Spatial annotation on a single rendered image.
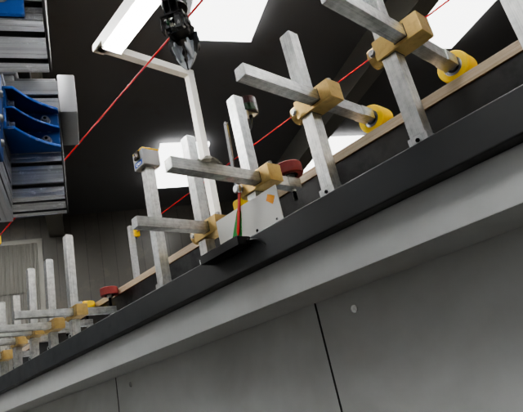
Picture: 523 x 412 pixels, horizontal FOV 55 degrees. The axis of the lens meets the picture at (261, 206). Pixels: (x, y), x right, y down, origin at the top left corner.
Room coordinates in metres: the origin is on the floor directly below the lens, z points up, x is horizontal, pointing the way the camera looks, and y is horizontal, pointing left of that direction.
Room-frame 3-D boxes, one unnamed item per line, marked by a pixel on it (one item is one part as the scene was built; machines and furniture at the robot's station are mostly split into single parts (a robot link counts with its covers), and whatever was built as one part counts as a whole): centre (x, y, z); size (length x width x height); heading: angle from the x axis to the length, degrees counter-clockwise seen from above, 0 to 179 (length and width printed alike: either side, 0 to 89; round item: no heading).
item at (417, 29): (0.93, -0.37, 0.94); 0.13 x 0.06 x 0.05; 46
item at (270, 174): (1.28, -0.01, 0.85); 0.13 x 0.06 x 0.05; 46
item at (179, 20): (1.16, 0.12, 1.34); 0.09 x 0.08 x 0.12; 168
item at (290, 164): (1.34, -0.10, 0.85); 0.08 x 0.08 x 0.11
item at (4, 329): (2.28, 1.08, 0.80); 0.43 x 0.03 x 0.04; 136
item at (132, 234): (3.87, 1.07, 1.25); 0.09 x 0.08 x 1.10; 46
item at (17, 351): (2.69, 1.44, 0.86); 0.03 x 0.03 x 0.48; 46
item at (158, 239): (1.65, 0.38, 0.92); 0.05 x 0.04 x 0.45; 46
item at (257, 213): (1.29, 0.05, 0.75); 0.26 x 0.01 x 0.10; 46
